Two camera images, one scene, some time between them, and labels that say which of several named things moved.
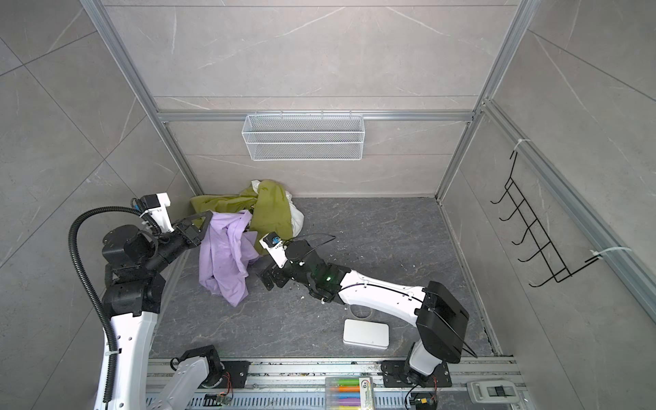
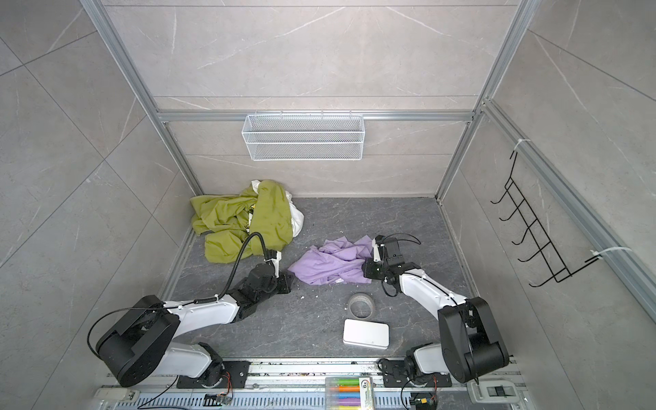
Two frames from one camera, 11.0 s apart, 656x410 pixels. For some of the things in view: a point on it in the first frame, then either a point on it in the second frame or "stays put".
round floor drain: (360, 312) stays put
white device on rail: (493, 391) stays put
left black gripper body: (179, 240) to (284, 284)
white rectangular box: (366, 333) stays put
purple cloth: (228, 248) to (336, 260)
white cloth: (297, 216) stays put
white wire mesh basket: (299, 137) stays put
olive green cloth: (266, 203) stays put
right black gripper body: (282, 276) to (374, 270)
